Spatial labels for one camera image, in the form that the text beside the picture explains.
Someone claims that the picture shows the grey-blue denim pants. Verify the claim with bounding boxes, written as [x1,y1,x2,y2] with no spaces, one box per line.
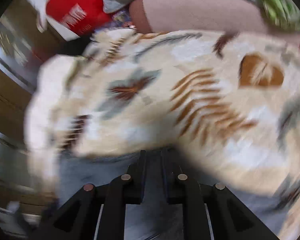
[57,151,288,239]

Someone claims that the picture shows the leaf-pattern fleece blanket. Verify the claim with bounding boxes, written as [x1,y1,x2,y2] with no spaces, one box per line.
[24,29,300,239]

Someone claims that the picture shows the wooden glass-panel door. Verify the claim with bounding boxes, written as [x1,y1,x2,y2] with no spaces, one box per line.
[0,0,58,238]

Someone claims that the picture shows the red paper shopping bag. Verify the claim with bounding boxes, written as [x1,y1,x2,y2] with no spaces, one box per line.
[27,0,111,40]

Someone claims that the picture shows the pink quilted bed cover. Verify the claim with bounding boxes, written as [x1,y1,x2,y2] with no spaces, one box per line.
[129,0,300,47]

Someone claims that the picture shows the green patterned folded cloth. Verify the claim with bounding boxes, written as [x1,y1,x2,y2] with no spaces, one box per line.
[259,0,300,32]

